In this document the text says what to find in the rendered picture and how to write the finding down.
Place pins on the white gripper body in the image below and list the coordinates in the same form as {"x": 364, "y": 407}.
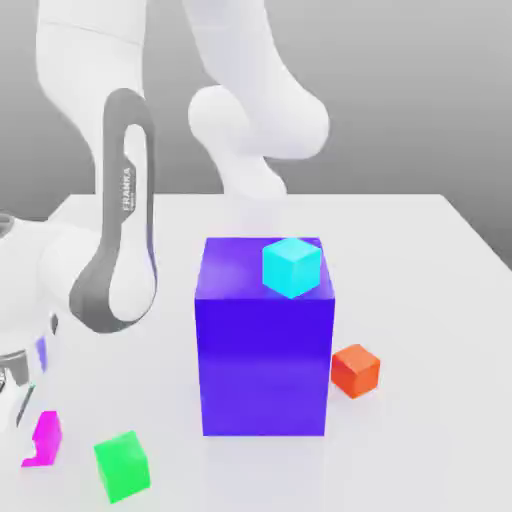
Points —
{"x": 12, "y": 408}

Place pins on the small magenta cube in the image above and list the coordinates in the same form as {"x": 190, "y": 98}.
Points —
{"x": 48, "y": 436}

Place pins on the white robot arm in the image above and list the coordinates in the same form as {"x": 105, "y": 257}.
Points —
{"x": 120, "y": 48}

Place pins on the small green cube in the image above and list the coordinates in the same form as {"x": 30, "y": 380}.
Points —
{"x": 122, "y": 466}

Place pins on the small cyan cube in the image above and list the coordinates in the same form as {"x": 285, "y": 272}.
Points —
{"x": 290, "y": 266}

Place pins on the small orange cube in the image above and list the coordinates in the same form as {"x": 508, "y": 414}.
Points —
{"x": 355, "y": 371}

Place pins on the large purple box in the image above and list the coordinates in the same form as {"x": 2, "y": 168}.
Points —
{"x": 262, "y": 360}

